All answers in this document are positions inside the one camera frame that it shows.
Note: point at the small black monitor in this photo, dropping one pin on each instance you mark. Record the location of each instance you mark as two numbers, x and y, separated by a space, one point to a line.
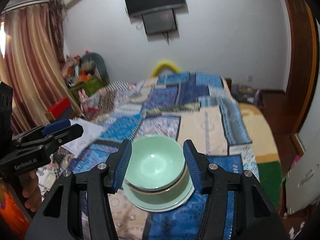
160 22

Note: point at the curtain rail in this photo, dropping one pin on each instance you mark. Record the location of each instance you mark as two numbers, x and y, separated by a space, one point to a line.
27 3

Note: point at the pink bunny toy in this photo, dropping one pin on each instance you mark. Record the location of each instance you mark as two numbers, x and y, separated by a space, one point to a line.
83 102

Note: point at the brown curtains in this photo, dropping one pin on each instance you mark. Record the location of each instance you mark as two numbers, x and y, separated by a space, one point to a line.
32 67

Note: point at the pile of boxes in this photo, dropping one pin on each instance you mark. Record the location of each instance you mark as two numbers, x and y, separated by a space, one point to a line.
71 68

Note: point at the patchwork blanket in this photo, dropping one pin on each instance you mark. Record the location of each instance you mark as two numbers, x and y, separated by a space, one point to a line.
175 100

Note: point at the beige blanket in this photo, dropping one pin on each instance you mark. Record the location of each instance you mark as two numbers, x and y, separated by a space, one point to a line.
200 125

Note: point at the green storage box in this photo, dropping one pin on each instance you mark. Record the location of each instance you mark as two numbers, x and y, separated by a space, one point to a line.
87 87

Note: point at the wooden door frame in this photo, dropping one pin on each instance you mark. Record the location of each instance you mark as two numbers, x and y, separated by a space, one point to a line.
297 55

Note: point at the red box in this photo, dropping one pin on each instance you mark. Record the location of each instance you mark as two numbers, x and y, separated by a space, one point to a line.
60 106

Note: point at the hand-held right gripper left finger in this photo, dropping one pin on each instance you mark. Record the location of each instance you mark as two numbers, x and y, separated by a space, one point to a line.
122 166

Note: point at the yellow foam tube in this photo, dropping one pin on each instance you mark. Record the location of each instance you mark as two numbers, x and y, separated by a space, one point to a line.
165 63

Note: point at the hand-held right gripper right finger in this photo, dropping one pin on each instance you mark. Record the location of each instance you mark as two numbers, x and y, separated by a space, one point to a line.
191 166

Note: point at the white cloth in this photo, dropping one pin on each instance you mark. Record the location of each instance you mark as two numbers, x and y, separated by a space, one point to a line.
85 135

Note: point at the wall outlet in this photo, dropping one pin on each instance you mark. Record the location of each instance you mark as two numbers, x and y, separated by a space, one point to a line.
249 78

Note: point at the dark bag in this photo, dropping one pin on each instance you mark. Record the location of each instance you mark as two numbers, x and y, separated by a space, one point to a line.
243 90

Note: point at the pink bowl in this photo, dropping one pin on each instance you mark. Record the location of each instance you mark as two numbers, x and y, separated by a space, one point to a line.
188 177

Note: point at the green plate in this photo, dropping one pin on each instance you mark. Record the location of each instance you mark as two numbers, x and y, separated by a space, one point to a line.
155 200

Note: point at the green bowl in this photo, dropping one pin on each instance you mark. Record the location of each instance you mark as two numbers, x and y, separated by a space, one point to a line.
152 162

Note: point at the person's orange clothing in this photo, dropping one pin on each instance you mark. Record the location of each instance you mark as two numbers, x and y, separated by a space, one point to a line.
10 212

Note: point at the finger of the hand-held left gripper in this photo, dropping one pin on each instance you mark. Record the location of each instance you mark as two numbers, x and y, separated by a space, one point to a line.
67 135
55 127

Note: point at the white suitcase with stickers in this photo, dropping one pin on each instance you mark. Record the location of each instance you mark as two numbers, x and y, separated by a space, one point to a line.
305 177

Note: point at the person's left hand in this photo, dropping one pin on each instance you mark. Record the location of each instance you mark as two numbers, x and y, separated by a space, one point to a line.
31 187

